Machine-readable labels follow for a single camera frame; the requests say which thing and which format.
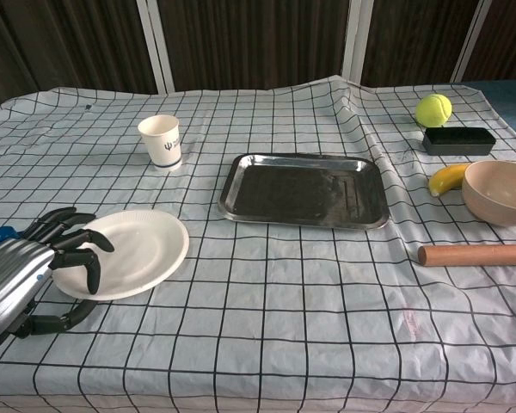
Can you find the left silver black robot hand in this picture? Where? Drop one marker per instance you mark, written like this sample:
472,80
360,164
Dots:
13,275

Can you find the white paper plate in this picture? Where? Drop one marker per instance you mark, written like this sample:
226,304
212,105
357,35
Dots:
146,249

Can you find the white paper cup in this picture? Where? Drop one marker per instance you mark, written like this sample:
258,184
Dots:
161,142

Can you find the beige bowl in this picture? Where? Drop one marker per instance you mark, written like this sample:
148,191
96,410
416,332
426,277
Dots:
499,198

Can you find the rectangular metal tray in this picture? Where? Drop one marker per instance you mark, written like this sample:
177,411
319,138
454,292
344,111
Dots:
301,191

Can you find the checkered light blue tablecloth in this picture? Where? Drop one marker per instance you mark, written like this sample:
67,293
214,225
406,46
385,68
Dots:
258,322

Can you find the dark brown curtain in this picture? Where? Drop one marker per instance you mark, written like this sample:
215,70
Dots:
258,38

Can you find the yellow banana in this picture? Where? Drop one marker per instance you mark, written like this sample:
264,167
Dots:
447,178

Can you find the yellow-green tennis ball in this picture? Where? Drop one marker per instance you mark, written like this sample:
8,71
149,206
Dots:
433,110

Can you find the black rectangular box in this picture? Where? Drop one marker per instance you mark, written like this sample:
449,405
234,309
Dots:
458,144

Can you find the wooden rolling pin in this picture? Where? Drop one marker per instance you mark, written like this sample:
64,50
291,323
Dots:
477,255

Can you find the blue table cover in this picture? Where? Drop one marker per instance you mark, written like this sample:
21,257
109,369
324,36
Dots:
511,103

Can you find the white frame post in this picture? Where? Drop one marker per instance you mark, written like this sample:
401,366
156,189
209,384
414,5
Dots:
471,43
357,38
157,47

